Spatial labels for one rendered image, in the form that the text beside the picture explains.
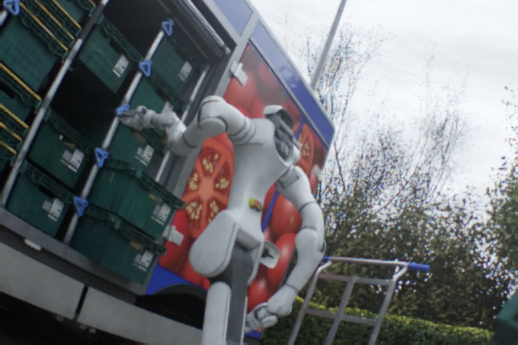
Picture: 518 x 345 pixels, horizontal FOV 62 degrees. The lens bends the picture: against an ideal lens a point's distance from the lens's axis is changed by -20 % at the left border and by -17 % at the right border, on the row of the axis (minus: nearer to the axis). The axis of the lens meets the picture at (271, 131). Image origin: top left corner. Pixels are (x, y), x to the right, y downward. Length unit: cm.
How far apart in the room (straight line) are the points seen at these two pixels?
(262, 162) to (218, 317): 57
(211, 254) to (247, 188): 27
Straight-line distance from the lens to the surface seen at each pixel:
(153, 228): 251
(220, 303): 162
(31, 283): 222
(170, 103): 288
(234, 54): 306
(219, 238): 165
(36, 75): 228
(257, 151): 176
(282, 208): 369
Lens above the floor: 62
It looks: 23 degrees up
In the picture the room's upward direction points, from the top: 21 degrees clockwise
